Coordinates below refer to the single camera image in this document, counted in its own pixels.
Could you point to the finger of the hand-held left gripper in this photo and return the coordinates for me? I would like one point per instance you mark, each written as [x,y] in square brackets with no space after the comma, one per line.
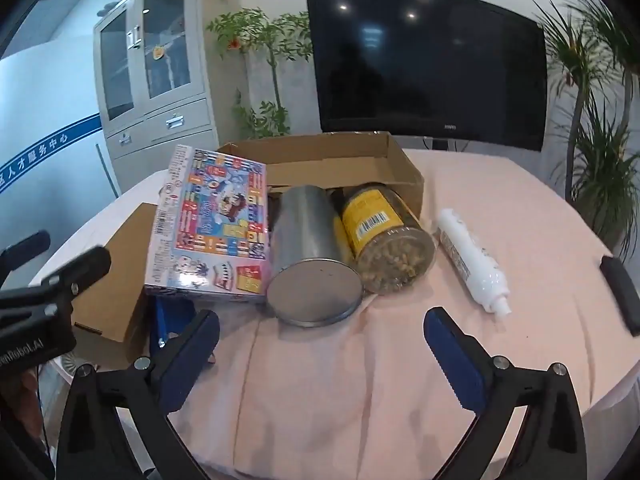
[75,275]
[22,252]

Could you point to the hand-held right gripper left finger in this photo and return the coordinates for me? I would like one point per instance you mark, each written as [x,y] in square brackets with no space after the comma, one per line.
[192,357]

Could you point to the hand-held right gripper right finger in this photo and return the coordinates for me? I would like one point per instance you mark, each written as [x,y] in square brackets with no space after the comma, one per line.
[455,362]

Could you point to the white spray bottle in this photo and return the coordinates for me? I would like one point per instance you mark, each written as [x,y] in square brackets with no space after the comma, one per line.
[472,265]

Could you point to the colourful printed toy box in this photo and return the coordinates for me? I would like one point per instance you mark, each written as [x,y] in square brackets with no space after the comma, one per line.
[210,220]

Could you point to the clear jar with yellow label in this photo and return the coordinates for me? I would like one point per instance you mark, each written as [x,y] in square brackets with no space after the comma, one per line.
[385,240]

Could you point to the silver metal can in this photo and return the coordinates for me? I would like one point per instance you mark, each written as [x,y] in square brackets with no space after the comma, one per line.
[312,260]

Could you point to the cardboard box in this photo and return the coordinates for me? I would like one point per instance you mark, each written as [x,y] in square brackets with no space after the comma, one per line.
[320,160]

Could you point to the glass partition with blue band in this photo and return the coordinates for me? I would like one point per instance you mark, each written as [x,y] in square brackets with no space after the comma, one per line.
[45,125]

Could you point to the black remote control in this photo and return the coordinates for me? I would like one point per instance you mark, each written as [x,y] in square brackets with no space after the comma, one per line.
[622,290]

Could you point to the grey glass door cabinet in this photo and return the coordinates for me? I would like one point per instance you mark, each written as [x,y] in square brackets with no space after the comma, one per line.
[155,80]

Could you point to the black television stand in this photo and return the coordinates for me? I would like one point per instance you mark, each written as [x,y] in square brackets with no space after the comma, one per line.
[445,144]

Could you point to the spiky leafed potted plant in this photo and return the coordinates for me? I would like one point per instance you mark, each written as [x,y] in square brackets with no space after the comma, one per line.
[600,170]

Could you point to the black flat screen television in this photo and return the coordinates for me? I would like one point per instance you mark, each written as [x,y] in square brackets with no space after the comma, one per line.
[425,65]

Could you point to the tall green potted plant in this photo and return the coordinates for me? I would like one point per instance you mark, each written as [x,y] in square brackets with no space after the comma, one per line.
[265,35]

